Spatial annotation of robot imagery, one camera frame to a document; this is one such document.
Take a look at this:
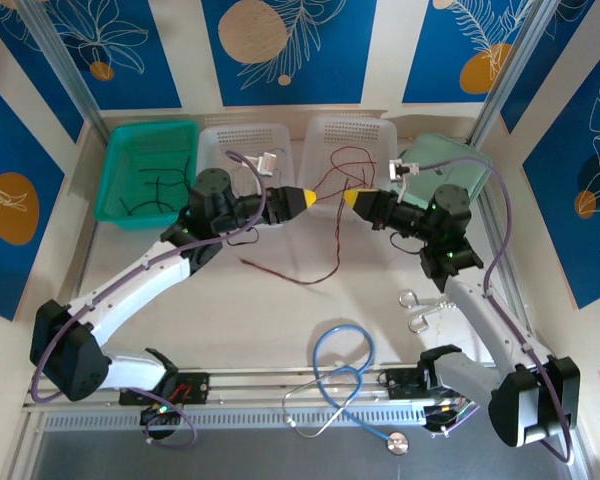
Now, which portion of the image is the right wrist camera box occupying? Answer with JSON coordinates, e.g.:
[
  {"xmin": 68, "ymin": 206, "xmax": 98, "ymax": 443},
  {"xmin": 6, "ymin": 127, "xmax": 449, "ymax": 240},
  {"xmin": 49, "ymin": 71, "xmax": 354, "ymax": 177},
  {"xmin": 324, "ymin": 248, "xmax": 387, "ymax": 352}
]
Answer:
[{"xmin": 387, "ymin": 158, "xmax": 421, "ymax": 184}]

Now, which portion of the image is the thin black cable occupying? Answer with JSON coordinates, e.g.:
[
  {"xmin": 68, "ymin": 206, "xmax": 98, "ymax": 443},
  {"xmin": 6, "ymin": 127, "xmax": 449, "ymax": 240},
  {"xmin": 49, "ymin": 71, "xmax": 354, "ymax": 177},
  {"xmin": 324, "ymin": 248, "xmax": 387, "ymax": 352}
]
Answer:
[
  {"xmin": 139, "ymin": 157, "xmax": 191, "ymax": 191},
  {"xmin": 119, "ymin": 172, "xmax": 181, "ymax": 217}
]

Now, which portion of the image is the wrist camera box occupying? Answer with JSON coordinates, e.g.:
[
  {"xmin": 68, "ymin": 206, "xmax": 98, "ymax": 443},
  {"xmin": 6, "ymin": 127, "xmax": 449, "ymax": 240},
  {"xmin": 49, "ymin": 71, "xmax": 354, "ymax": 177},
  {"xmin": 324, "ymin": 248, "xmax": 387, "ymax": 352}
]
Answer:
[
  {"xmin": 253, "ymin": 152, "xmax": 280, "ymax": 176},
  {"xmin": 387, "ymin": 158, "xmax": 421, "ymax": 184}
]

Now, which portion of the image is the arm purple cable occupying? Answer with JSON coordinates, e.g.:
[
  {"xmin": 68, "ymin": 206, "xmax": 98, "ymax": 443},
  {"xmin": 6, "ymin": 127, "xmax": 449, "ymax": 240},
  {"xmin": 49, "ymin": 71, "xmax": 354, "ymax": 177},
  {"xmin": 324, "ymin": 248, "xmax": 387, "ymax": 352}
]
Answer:
[
  {"xmin": 29, "ymin": 151, "xmax": 269, "ymax": 447},
  {"xmin": 404, "ymin": 156, "xmax": 576, "ymax": 466}
]

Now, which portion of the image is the grey slotted cable duct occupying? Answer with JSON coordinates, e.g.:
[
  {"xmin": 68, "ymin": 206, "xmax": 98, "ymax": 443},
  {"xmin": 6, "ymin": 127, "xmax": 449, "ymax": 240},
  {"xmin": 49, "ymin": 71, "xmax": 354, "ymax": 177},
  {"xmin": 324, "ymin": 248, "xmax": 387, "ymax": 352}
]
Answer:
[{"xmin": 42, "ymin": 407, "xmax": 429, "ymax": 434}]

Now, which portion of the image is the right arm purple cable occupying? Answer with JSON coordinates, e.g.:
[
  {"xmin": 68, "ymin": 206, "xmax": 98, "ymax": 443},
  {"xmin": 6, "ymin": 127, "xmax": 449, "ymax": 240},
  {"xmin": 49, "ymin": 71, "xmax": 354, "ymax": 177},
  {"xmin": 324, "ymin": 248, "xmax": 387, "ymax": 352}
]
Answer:
[{"xmin": 404, "ymin": 156, "xmax": 576, "ymax": 466}]

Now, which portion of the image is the pale green lidded container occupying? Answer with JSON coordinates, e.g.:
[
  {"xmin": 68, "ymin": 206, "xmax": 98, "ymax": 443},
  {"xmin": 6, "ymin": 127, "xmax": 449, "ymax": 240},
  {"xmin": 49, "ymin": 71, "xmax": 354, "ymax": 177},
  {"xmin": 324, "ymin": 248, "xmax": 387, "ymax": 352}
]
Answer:
[{"xmin": 397, "ymin": 133, "xmax": 494, "ymax": 221}]

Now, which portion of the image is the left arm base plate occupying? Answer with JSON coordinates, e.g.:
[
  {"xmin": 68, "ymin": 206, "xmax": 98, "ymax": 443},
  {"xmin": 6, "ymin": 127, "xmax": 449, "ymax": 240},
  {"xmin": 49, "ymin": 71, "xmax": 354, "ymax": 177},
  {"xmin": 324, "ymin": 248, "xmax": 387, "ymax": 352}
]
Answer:
[{"xmin": 118, "ymin": 372, "xmax": 212, "ymax": 406}]

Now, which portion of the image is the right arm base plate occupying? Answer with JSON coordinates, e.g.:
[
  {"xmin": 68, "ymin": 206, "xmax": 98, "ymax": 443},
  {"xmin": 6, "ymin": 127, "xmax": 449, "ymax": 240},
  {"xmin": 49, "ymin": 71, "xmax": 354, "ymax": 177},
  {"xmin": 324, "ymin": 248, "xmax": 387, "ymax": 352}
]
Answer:
[{"xmin": 385, "ymin": 368, "xmax": 431, "ymax": 401}]

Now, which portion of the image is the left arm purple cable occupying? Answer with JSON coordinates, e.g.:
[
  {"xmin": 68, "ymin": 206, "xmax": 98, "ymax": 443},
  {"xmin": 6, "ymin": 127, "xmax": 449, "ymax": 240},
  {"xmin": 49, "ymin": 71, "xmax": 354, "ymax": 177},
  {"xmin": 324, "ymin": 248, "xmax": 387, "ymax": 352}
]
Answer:
[{"xmin": 29, "ymin": 151, "xmax": 269, "ymax": 447}]

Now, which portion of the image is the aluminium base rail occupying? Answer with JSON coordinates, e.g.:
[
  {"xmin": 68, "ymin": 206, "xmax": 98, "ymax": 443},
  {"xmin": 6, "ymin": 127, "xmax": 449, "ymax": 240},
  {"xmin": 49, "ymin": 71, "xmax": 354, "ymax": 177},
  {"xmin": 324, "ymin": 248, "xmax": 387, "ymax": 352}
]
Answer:
[{"xmin": 22, "ymin": 367, "xmax": 501, "ymax": 416}]

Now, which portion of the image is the aluminium frame post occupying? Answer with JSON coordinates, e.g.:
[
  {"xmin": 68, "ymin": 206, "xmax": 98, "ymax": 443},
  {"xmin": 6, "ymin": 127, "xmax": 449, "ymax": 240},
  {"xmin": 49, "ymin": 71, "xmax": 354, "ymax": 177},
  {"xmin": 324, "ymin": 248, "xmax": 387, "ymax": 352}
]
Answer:
[
  {"xmin": 14, "ymin": 0, "xmax": 106, "ymax": 146},
  {"xmin": 467, "ymin": 0, "xmax": 556, "ymax": 149}
]

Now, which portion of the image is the thin red cable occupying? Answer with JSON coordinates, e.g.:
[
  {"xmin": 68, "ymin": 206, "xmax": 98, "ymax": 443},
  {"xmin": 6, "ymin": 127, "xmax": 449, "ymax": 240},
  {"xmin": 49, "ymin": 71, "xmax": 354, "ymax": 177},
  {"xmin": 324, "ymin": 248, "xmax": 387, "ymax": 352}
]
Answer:
[
  {"xmin": 317, "ymin": 146, "xmax": 381, "ymax": 201},
  {"xmin": 239, "ymin": 172, "xmax": 351, "ymax": 286}
]

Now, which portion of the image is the blue stethoscope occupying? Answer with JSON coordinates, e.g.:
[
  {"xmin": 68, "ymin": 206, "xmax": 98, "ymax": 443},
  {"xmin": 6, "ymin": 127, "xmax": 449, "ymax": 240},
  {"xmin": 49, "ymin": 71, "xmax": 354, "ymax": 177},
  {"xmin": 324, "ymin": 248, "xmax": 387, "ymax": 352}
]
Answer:
[{"xmin": 282, "ymin": 323, "xmax": 411, "ymax": 457}]

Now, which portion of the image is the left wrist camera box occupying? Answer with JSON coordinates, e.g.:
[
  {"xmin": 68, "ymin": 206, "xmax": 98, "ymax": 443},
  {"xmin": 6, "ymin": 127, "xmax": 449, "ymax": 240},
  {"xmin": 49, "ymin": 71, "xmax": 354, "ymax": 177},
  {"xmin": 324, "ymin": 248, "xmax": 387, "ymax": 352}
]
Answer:
[{"xmin": 253, "ymin": 152, "xmax": 280, "ymax": 176}]

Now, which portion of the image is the green plastic basket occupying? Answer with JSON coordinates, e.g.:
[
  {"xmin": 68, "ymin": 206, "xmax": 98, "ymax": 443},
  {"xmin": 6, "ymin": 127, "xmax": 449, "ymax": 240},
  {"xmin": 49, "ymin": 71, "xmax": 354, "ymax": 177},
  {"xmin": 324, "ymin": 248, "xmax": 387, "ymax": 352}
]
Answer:
[{"xmin": 93, "ymin": 119, "xmax": 200, "ymax": 231}]

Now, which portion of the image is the white plastic basket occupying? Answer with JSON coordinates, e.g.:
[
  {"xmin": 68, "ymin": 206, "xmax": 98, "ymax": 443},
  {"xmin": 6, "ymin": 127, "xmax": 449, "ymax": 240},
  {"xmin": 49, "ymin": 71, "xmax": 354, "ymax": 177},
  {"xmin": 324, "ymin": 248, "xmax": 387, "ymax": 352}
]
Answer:
[
  {"xmin": 297, "ymin": 114, "xmax": 399, "ymax": 221},
  {"xmin": 195, "ymin": 123, "xmax": 296, "ymax": 229}
]

